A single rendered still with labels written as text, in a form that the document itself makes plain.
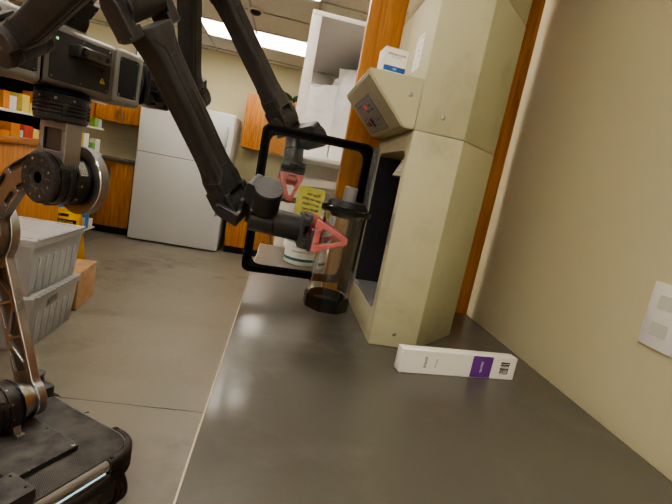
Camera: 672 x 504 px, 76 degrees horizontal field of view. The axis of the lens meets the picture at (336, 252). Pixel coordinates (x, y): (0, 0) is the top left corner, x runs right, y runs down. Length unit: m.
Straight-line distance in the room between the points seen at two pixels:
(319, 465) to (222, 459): 0.12
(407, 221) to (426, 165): 0.12
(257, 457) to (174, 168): 5.48
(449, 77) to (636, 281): 0.53
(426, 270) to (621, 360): 0.40
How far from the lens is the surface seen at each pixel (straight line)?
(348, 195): 0.91
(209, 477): 0.55
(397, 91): 0.93
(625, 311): 0.99
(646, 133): 1.06
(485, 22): 1.01
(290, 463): 0.58
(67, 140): 1.40
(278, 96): 1.25
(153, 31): 0.82
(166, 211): 6.00
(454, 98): 0.96
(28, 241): 2.79
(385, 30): 1.34
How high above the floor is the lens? 1.29
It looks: 10 degrees down
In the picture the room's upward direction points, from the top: 11 degrees clockwise
